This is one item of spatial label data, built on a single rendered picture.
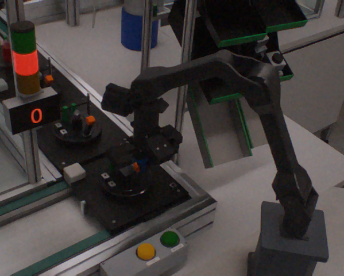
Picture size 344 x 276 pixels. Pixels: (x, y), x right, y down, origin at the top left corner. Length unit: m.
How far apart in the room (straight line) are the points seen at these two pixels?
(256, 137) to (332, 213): 0.31
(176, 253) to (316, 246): 0.32
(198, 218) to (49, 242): 0.38
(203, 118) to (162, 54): 0.80
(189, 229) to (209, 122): 0.30
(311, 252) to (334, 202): 0.46
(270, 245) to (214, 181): 0.47
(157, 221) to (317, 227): 0.38
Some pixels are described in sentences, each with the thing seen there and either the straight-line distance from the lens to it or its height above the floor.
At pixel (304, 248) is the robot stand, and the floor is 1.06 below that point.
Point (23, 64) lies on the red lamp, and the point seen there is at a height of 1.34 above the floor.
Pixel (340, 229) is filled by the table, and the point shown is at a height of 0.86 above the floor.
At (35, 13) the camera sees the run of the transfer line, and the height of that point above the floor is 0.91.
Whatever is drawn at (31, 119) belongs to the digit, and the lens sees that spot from 1.22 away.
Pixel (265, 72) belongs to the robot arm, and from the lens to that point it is 1.00.
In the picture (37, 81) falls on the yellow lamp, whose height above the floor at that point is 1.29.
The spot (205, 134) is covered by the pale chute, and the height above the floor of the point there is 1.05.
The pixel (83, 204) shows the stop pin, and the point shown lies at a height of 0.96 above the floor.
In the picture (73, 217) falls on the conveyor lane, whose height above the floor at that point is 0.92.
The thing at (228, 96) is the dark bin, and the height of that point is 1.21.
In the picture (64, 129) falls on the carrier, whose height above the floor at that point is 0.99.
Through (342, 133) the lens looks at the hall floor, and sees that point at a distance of 3.47.
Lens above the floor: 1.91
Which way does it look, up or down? 38 degrees down
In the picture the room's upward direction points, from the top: 6 degrees clockwise
